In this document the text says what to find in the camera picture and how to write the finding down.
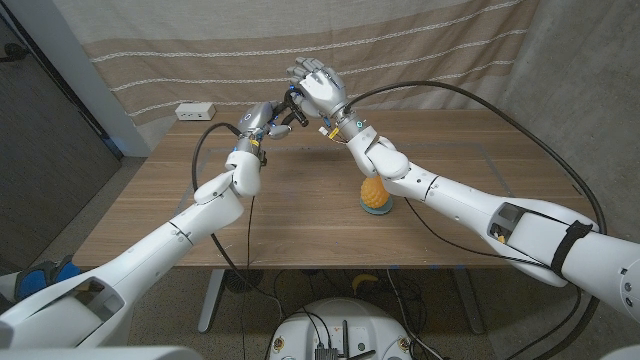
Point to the white power strip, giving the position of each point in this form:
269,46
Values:
195,111

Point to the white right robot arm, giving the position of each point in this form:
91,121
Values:
500,220

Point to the yellow banana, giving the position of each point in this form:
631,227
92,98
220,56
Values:
364,280

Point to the round black fan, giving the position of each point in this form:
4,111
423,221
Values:
244,280

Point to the striped beige backdrop cloth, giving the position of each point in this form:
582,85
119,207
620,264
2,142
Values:
200,50

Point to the black hand grip exerciser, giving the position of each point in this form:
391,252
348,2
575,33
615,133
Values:
299,116

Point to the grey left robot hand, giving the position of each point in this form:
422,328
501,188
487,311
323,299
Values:
255,119

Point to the grey table leg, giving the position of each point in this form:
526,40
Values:
211,300
470,300

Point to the small teal dish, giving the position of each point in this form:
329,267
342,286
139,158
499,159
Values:
383,210

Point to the blue and white shoe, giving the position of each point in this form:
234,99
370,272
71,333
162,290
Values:
35,281

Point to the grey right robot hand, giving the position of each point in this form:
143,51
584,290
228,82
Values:
322,87

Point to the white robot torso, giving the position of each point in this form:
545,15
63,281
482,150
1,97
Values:
345,320

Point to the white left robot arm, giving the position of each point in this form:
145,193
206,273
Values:
150,255

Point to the bumpy orange fruit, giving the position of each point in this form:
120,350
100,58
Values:
376,196

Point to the perforated metal panel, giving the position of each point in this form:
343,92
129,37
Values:
45,160

